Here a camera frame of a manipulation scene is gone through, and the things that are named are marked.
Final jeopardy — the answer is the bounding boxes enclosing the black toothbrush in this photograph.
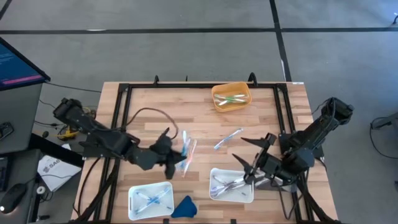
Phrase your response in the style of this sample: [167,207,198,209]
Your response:
[211,174,246,198]
[213,179,249,197]

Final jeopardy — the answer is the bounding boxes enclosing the thick black cable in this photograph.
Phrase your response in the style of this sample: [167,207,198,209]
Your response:
[72,156,104,218]

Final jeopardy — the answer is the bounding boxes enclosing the grey table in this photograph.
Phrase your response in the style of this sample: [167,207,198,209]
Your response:
[0,83,44,156]

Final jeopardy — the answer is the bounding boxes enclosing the black desk beam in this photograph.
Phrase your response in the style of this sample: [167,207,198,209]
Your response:
[28,133,85,168]

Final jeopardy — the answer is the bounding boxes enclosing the yellow tool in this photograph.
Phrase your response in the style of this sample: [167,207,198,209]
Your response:
[57,126,79,141]

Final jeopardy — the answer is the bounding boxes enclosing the white plastic bin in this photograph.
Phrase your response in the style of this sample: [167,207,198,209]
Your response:
[127,181,175,222]
[208,167,255,203]

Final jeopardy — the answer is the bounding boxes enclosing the black keyboard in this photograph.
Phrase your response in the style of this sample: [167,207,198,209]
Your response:
[0,156,10,193]

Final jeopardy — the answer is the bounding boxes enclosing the black floor cable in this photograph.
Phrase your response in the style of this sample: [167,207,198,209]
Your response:
[369,116,398,160]

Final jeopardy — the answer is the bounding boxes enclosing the thin floor cable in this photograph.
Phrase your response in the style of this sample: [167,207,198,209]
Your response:
[45,80,103,94]

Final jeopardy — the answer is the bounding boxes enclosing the yellow cable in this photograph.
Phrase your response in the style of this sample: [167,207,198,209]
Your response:
[81,107,96,119]

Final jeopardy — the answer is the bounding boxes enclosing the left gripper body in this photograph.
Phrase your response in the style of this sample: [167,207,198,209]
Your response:
[150,126,177,181]

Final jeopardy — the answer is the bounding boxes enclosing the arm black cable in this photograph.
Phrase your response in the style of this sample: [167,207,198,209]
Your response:
[276,180,300,220]
[126,107,180,139]

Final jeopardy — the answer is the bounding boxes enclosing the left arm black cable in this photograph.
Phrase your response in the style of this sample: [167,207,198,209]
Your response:
[126,107,180,139]

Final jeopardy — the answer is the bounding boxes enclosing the large blue screen monitor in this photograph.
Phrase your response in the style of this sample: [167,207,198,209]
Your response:
[0,36,51,92]

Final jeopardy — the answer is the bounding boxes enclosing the blue cloth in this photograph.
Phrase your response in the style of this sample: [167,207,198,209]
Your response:
[170,195,198,219]

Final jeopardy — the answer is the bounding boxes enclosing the clear plastic bags pile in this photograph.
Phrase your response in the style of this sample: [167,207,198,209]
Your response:
[217,175,246,192]
[182,139,199,179]

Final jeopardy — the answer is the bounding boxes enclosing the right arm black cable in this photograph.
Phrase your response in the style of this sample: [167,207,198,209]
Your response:
[276,180,300,220]

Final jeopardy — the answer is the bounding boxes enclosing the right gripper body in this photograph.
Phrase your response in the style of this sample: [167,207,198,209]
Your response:
[244,133,287,186]

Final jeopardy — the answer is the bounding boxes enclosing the orange plastic bin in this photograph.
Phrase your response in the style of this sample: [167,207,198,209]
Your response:
[211,81,252,113]

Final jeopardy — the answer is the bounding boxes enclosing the white cardboard box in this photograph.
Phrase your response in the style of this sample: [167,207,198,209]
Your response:
[37,142,83,193]

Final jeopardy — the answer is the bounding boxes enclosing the black controller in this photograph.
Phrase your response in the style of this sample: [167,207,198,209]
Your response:
[0,121,15,140]

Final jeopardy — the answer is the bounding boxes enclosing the black computer mouse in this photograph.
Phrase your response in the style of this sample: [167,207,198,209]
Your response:
[0,182,28,215]

